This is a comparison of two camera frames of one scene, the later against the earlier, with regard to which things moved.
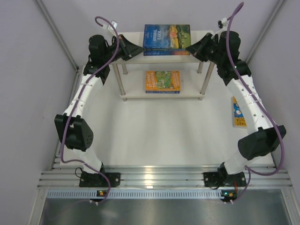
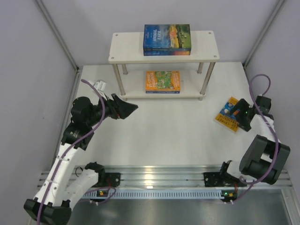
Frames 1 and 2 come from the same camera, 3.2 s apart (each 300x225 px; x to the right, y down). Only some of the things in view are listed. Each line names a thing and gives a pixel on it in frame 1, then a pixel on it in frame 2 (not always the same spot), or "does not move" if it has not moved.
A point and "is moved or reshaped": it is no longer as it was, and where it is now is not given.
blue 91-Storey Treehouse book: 162,92 does not move
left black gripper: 125,47 → 114,108
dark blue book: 165,49 does not move
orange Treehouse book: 238,119 is moved or reshaped
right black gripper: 204,45 → 240,116
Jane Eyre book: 166,53 does not move
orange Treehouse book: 162,80 does not move
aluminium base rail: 257,176 does not move
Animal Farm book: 166,36 does not move
